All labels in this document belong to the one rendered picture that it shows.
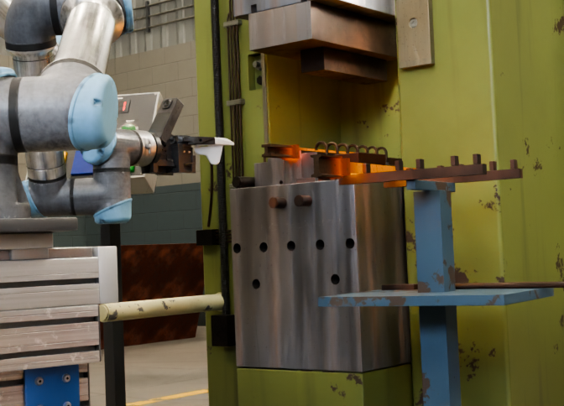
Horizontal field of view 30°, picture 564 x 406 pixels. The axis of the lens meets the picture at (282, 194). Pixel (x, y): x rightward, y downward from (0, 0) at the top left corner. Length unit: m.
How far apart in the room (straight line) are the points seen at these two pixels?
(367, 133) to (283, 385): 0.85
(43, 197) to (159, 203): 9.36
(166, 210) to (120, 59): 1.86
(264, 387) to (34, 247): 1.11
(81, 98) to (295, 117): 1.41
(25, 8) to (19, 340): 0.67
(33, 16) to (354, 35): 1.03
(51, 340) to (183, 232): 9.60
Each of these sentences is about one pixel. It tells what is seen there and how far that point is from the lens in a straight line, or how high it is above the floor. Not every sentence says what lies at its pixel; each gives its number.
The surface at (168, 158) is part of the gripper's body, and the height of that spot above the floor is 0.96.
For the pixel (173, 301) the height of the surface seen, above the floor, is 0.63.
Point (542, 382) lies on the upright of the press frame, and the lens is 2.64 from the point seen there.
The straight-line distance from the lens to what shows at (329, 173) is 2.08.
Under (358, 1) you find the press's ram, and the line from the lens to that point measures 2.71.
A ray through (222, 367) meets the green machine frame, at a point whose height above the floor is 0.44.
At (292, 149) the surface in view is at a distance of 2.59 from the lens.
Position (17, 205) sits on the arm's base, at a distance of 1.63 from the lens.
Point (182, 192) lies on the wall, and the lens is 11.23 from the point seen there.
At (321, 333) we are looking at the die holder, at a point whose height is 0.56.
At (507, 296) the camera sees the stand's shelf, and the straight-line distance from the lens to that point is 2.03.
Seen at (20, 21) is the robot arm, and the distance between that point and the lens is 2.02.
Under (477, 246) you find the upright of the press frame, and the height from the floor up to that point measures 0.75.
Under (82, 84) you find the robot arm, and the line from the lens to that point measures 1.62.
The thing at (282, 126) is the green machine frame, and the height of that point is 1.10.
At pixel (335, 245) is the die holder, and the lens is 2.46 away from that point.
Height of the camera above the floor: 0.76
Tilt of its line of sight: 3 degrees up
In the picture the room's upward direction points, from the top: 2 degrees counter-clockwise
